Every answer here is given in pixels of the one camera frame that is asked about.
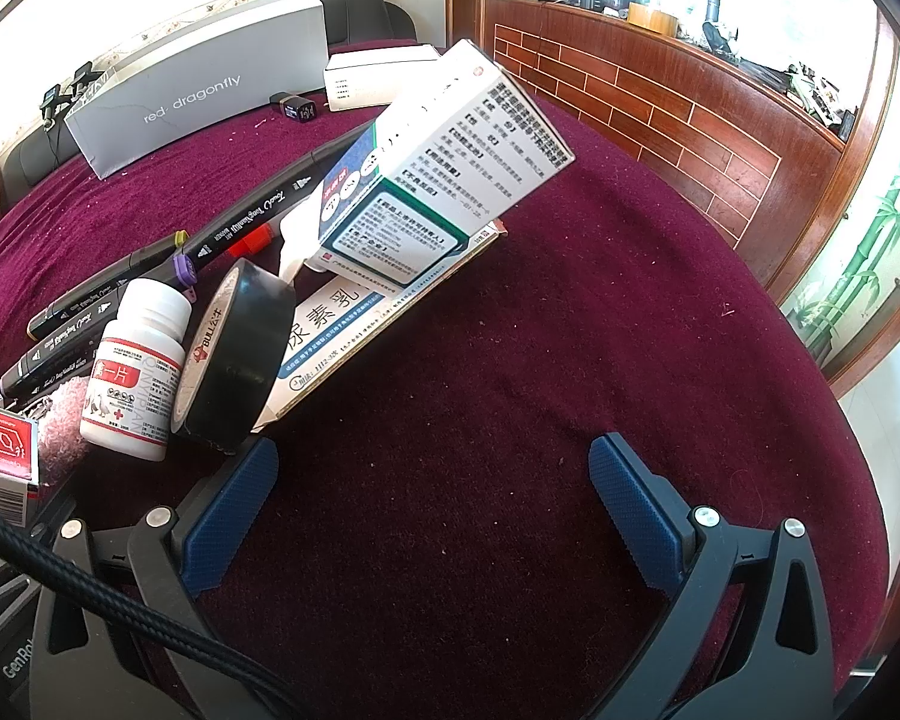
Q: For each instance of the white bottle with orange cap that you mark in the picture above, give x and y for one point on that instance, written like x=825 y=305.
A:
x=296 y=229

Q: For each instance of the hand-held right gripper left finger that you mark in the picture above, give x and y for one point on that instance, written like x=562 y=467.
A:
x=225 y=517

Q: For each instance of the black marker with purple cap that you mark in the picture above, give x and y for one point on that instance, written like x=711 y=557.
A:
x=270 y=210

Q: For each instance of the white cardboard box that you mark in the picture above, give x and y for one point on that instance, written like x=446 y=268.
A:
x=375 y=82

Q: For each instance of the white pill bottle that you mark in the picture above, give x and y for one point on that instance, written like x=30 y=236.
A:
x=131 y=382

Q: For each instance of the bamboo wall picture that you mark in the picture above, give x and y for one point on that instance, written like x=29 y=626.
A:
x=870 y=255

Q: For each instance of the pile of counter clutter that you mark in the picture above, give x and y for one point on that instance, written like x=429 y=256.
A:
x=720 y=30

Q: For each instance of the white green medicine box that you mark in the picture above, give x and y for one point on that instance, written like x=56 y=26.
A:
x=450 y=157

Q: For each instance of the white blue ointment box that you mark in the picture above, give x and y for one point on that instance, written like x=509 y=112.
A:
x=330 y=337

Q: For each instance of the pink fluffy cloth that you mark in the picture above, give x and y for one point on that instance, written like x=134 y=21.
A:
x=64 y=427

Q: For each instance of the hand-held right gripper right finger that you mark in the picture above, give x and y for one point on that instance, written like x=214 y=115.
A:
x=630 y=510

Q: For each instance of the yellow cardboard box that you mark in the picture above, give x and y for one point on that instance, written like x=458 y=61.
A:
x=649 y=19

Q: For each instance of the small red carton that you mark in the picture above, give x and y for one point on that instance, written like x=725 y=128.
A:
x=4 y=450

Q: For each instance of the grey shoe box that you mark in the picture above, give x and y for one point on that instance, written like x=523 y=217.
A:
x=195 y=90

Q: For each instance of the wooden brick-pattern counter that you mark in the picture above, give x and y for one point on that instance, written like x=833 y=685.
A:
x=645 y=105

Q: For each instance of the black marker with olive cap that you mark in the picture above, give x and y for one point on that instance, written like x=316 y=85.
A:
x=97 y=296

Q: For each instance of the black electrical tape roll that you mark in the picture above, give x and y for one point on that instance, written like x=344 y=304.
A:
x=240 y=360

